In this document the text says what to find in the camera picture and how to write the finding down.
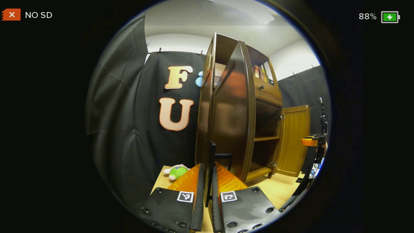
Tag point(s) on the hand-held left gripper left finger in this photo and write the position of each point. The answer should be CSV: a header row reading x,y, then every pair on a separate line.
x,y
168,210

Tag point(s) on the wooden inner cabinet shelf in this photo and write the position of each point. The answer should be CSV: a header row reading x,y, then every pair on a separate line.
x,y
266,138

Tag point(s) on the red and beige book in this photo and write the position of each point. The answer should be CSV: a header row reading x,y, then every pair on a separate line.
x,y
255,72

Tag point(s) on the black backdrop cloth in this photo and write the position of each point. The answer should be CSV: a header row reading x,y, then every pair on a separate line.
x,y
123,129

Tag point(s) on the dark brown book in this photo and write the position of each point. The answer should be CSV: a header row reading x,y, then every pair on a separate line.
x,y
260,73

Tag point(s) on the wooden shoe cabinet door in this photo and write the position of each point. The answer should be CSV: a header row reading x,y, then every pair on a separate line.
x,y
233,113
294,139

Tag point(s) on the green plush toy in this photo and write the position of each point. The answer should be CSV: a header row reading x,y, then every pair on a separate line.
x,y
177,172

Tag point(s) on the wooden cabinet drawer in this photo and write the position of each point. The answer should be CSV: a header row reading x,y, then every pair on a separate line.
x,y
270,94

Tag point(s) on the wooden double-door shoe cabinet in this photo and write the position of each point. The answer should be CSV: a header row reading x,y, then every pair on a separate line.
x,y
203,113

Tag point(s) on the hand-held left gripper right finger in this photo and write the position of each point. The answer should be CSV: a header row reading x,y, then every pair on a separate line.
x,y
245,210

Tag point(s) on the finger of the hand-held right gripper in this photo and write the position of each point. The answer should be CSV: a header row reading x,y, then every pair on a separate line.
x,y
309,141

